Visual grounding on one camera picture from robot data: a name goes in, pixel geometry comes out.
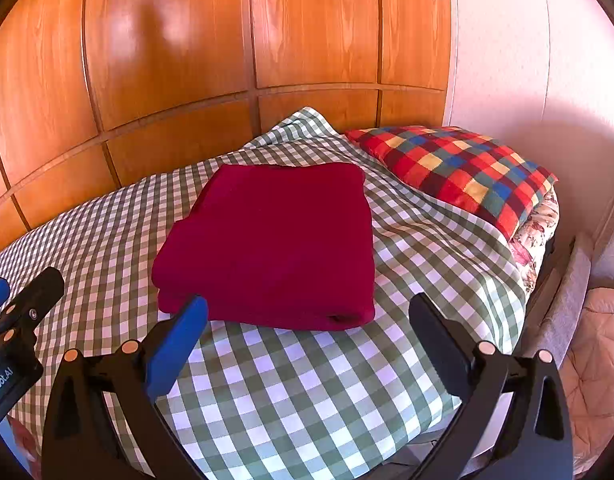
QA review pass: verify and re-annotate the grey upholstered bed frame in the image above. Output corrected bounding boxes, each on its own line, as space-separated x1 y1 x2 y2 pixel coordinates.
524 232 596 367

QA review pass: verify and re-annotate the pink quilted blanket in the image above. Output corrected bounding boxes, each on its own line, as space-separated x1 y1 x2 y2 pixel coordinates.
559 287 614 477

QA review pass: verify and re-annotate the multicolour plaid pillow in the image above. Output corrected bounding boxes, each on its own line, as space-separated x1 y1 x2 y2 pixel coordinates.
344 125 559 244

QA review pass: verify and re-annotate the floral pillow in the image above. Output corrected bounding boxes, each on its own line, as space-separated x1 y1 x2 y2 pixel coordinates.
508 191 562 295

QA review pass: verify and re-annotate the wooden panelled wardrobe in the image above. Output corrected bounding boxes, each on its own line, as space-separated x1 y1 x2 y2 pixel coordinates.
0 0 454 262

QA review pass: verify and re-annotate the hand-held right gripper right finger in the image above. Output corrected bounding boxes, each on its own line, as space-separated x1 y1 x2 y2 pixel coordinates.
408 292 574 480

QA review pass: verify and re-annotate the dark red sweater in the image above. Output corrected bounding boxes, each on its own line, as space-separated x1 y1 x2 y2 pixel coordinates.
152 162 377 332

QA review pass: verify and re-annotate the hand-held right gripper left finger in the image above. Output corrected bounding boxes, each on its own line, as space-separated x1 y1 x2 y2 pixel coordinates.
40 295 209 480

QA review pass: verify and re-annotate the green white checkered bedsheet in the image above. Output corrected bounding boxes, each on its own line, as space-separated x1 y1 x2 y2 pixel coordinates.
0 106 528 480

